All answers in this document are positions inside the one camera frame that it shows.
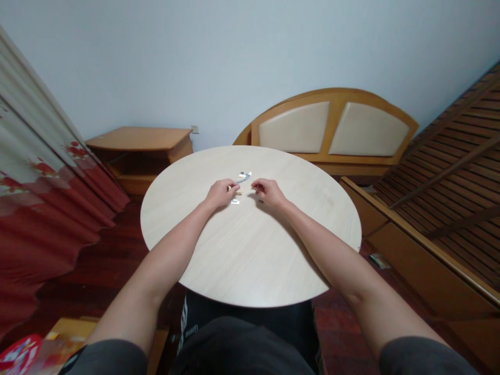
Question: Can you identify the person's left hand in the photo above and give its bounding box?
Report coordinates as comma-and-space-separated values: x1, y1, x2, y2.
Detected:
204, 178, 241, 207

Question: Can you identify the person's right hand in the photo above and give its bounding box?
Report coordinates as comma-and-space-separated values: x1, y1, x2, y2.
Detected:
250, 178, 290, 209

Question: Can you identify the cardboard box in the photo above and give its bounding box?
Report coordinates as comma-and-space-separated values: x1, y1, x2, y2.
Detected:
43, 316, 171, 375

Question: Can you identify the wooden nightstand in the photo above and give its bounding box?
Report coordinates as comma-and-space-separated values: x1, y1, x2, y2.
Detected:
85, 126, 194, 197

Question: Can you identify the red and beige floral curtain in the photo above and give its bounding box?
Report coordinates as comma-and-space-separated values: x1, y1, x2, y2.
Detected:
0, 23, 131, 344

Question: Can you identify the wooden slatted bed frame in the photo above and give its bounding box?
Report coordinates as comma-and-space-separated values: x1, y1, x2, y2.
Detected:
340, 58, 500, 375

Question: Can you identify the person's body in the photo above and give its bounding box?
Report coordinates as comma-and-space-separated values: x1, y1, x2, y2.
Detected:
168, 289, 325, 375

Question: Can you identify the small packet on floor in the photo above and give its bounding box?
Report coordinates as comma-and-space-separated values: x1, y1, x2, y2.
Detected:
369, 253, 393, 270

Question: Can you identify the red plastic bag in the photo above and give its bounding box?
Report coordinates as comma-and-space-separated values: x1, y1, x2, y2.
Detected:
0, 333, 46, 375

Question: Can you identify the round light wooden table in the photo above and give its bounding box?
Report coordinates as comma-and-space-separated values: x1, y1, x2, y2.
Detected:
140, 145, 362, 309

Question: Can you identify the wooden headboard with beige panels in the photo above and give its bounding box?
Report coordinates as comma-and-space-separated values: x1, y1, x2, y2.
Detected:
232, 87, 420, 180

